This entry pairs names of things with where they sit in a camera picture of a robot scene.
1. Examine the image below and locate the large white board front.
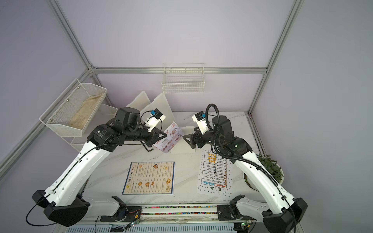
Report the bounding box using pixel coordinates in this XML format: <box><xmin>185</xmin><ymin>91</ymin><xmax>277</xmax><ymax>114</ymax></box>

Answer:
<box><xmin>140</xmin><ymin>93</ymin><xmax>175</xmax><ymax>131</ymax></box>

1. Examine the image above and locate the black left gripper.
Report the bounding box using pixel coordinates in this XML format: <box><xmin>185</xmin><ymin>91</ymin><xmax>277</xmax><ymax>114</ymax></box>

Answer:
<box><xmin>125</xmin><ymin>124</ymin><xmax>168</xmax><ymax>149</ymax></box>

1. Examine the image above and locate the white wire wall basket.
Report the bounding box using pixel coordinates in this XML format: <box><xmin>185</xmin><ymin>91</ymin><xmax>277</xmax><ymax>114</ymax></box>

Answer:
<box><xmin>162</xmin><ymin>63</ymin><xmax>205</xmax><ymax>94</ymax></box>

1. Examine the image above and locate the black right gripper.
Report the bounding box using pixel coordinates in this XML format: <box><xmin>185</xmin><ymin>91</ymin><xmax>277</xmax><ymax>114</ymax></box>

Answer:
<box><xmin>185</xmin><ymin>126</ymin><xmax>224</xmax><ymax>149</ymax></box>

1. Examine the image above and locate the narrow white rack box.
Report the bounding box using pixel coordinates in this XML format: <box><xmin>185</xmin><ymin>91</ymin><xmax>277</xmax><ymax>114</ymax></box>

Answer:
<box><xmin>170</xmin><ymin>126</ymin><xmax>195</xmax><ymax>154</ymax></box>

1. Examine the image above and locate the dotted table price menu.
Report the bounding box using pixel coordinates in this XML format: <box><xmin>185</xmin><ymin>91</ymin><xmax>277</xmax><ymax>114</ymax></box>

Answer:
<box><xmin>197</xmin><ymin>150</ymin><xmax>233</xmax><ymax>198</ymax></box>

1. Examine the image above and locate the potted green plant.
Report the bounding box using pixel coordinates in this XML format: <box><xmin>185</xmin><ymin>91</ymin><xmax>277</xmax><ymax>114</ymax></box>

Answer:
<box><xmin>256</xmin><ymin>154</ymin><xmax>284</xmax><ymax>184</ymax></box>

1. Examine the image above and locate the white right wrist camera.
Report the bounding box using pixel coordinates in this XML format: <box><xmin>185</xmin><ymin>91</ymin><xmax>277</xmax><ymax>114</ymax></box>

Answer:
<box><xmin>192</xmin><ymin>111</ymin><xmax>215</xmax><ymax>135</ymax></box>

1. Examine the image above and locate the aluminium front rail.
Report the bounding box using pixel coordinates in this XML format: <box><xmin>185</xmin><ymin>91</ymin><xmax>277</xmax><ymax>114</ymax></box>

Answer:
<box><xmin>56</xmin><ymin>201</ymin><xmax>298</xmax><ymax>225</ymax></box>

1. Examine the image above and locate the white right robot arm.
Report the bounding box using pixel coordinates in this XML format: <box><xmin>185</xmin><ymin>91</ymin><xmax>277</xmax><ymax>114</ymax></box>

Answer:
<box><xmin>183</xmin><ymin>103</ymin><xmax>308</xmax><ymax>233</ymax></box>

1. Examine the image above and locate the black allen key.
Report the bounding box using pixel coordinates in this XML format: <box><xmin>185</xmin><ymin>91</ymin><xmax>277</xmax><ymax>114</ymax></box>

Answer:
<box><xmin>141</xmin><ymin>142</ymin><xmax>153</xmax><ymax>152</ymax></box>

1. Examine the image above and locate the small special menu flyer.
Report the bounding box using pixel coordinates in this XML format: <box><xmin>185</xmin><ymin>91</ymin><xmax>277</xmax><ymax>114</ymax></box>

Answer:
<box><xmin>154</xmin><ymin>122</ymin><xmax>184</xmax><ymax>153</ymax></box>

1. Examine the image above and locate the upper white mesh shelf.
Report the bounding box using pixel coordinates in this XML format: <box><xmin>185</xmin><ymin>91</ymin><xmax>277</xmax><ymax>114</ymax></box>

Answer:
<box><xmin>39</xmin><ymin>79</ymin><xmax>107</xmax><ymax>137</ymax></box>

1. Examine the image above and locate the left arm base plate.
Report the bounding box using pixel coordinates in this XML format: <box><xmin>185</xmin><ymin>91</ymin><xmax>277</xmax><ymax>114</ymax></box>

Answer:
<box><xmin>100</xmin><ymin>196</ymin><xmax>142</xmax><ymax>222</ymax></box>

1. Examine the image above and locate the large dim sum menu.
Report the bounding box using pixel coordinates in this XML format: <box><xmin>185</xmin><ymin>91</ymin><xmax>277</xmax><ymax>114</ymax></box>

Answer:
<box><xmin>122</xmin><ymin>162</ymin><xmax>175</xmax><ymax>195</ymax></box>

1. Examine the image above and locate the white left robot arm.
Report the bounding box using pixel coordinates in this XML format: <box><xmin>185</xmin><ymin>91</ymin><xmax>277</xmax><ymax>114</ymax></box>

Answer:
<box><xmin>32</xmin><ymin>107</ymin><xmax>167</xmax><ymax>227</ymax></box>

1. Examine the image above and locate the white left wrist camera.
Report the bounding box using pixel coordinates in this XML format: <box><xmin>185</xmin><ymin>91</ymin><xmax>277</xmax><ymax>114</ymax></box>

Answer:
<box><xmin>145</xmin><ymin>108</ymin><xmax>166</xmax><ymax>133</ymax></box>

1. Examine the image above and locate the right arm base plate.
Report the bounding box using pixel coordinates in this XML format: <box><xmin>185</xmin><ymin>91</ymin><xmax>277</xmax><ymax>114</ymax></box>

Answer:
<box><xmin>217</xmin><ymin>195</ymin><xmax>252</xmax><ymax>221</ymax></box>

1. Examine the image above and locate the large white board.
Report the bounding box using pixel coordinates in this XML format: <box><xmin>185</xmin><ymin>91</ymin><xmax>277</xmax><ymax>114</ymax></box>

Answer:
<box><xmin>140</xmin><ymin>93</ymin><xmax>175</xmax><ymax>131</ymax></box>
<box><xmin>127</xmin><ymin>91</ymin><xmax>151</xmax><ymax>111</ymax></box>

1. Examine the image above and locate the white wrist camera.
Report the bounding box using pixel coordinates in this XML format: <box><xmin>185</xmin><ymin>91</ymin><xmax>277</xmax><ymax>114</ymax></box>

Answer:
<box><xmin>192</xmin><ymin>111</ymin><xmax>215</xmax><ymax>135</ymax></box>
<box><xmin>145</xmin><ymin>108</ymin><xmax>166</xmax><ymax>133</ymax></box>

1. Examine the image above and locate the large white board rear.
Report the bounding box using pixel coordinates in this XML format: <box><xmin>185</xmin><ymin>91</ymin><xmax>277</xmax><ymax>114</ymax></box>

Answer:
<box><xmin>127</xmin><ymin>91</ymin><xmax>151</xmax><ymax>111</ymax></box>

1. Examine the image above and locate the beige cloth in shelf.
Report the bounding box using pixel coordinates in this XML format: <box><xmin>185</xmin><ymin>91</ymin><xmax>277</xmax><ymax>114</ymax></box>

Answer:
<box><xmin>69</xmin><ymin>94</ymin><xmax>102</xmax><ymax>130</ymax></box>

